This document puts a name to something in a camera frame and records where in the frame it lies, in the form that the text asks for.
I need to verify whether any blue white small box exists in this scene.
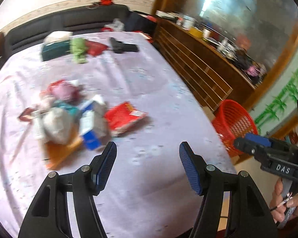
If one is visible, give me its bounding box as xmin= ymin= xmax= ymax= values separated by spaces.
xmin=79 ymin=94 xmax=107 ymax=151

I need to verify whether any yellow tape roll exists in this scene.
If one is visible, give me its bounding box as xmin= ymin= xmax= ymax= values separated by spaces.
xmin=189 ymin=27 xmax=203 ymax=39

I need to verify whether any teal tissue packet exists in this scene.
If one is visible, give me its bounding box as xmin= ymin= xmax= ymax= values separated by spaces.
xmin=54 ymin=101 xmax=80 ymax=118

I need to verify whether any dark red snack packet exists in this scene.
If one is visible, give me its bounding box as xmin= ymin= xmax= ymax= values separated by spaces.
xmin=18 ymin=107 xmax=38 ymax=123

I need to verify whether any green cloth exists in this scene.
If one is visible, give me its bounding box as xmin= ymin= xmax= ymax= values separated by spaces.
xmin=70 ymin=38 xmax=88 ymax=64

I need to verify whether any black toy pistol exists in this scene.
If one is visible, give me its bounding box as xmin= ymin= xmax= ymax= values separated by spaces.
xmin=110 ymin=37 xmax=139 ymax=54

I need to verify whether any floral purple tablecloth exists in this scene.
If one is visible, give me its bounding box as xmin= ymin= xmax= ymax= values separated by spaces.
xmin=0 ymin=31 xmax=237 ymax=238

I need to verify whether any bamboo painted glass panel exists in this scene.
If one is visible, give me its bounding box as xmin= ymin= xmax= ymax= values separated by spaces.
xmin=250 ymin=48 xmax=298 ymax=136

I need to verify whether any green tissue box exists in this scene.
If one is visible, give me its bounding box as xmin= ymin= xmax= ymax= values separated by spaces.
xmin=41 ymin=31 xmax=73 ymax=61

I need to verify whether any brown wooden cabinet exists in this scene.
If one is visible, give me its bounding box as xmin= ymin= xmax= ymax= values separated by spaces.
xmin=153 ymin=0 xmax=298 ymax=109

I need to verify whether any red pouch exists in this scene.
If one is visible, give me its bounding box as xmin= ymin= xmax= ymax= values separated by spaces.
xmin=85 ymin=40 xmax=109 ymax=57

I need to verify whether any black leather sofa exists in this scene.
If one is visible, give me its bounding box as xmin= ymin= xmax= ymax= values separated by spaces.
xmin=0 ymin=3 xmax=131 ymax=80

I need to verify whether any orange cardboard box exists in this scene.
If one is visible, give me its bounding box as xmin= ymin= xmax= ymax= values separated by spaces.
xmin=44 ymin=125 xmax=83 ymax=170

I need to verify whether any red wrapper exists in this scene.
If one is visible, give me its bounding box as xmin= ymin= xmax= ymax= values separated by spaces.
xmin=40 ymin=79 xmax=80 ymax=103

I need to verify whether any red torn cigarette pack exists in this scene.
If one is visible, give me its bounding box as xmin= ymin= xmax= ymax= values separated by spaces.
xmin=104 ymin=101 xmax=147 ymax=136

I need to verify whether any red plastic trash basket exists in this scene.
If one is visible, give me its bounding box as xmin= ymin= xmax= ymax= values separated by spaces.
xmin=212 ymin=99 xmax=258 ymax=157

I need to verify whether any person right hand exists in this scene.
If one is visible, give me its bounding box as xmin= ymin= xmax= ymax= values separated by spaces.
xmin=269 ymin=178 xmax=298 ymax=222

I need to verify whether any white plastic bag on sofa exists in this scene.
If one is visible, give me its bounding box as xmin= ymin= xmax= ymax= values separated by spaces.
xmin=104 ymin=18 xmax=125 ymax=32

